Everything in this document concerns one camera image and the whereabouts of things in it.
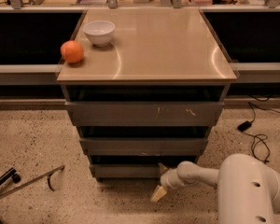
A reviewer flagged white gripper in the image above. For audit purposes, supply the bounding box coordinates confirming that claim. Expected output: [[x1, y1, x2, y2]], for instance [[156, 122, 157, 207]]
[[150, 162, 185, 203]]

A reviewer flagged grey bottom drawer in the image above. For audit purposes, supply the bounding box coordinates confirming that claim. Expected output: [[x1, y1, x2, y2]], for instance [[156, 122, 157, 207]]
[[90, 164, 166, 179]]

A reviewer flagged grey drawer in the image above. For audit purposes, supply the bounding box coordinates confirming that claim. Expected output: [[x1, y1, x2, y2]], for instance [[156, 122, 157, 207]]
[[65, 102, 223, 127], [90, 164, 166, 179], [80, 138, 207, 156]]

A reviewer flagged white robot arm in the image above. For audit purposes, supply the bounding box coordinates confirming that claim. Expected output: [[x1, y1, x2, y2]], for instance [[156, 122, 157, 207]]
[[151, 154, 280, 224]]

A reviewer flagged grey middle drawer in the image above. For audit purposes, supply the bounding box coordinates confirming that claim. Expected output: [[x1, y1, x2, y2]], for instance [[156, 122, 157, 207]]
[[80, 138, 207, 156]]

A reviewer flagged grey drawer cabinet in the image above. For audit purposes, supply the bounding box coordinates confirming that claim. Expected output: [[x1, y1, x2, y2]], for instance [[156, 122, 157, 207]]
[[57, 7, 237, 179]]

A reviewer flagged grey top drawer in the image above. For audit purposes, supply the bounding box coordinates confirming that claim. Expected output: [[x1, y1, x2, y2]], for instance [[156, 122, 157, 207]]
[[65, 102, 223, 127]]

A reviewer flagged metal stand leg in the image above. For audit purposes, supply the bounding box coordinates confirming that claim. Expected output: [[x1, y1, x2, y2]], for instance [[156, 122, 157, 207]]
[[0, 165, 65, 200]]

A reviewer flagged black power adapter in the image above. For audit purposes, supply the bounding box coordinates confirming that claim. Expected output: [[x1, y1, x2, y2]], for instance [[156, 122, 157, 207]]
[[237, 120, 252, 133]]

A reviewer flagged black caster wheel bar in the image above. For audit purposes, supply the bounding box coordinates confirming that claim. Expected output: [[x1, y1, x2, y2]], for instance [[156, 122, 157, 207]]
[[0, 168, 21, 186]]

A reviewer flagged orange fruit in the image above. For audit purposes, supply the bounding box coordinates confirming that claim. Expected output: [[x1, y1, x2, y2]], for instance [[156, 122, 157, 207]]
[[60, 40, 84, 63]]

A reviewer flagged white bowl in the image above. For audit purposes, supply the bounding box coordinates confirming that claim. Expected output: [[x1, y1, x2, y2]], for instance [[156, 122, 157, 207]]
[[83, 21, 115, 47]]

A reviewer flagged black floor cable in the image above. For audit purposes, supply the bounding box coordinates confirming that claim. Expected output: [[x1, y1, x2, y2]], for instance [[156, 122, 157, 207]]
[[244, 95, 280, 165]]

